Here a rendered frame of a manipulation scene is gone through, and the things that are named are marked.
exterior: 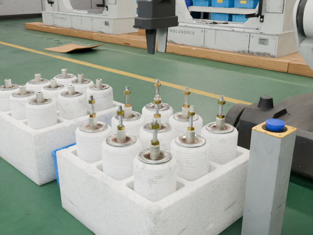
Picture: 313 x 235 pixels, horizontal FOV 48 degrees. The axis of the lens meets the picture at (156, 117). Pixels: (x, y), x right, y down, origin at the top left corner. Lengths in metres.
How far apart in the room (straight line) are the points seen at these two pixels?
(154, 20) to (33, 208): 0.64
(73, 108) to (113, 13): 3.04
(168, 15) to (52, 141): 0.56
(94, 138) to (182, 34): 2.56
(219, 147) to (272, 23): 2.13
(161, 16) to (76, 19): 3.90
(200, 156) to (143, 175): 0.15
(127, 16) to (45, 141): 3.21
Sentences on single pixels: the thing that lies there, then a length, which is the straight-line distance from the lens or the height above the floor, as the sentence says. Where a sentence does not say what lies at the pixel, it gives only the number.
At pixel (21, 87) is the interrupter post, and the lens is 1.29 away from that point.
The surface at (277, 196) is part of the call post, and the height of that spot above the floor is 0.17.
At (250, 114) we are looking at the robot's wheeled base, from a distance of 1.23.
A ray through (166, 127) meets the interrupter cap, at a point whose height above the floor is 0.25.
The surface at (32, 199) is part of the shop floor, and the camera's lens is 1.15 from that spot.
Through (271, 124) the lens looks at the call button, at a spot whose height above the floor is 0.33.
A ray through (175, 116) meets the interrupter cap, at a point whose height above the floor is 0.25.
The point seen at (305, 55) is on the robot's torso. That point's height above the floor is 0.40.
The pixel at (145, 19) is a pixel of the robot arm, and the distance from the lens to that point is 0.81.
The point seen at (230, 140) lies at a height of 0.24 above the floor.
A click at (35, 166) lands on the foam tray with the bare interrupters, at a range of 1.18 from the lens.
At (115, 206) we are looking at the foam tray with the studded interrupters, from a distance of 0.83.
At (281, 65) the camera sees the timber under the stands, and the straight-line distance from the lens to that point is 2.79.
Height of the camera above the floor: 0.60
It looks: 21 degrees down
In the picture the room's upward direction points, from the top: straight up
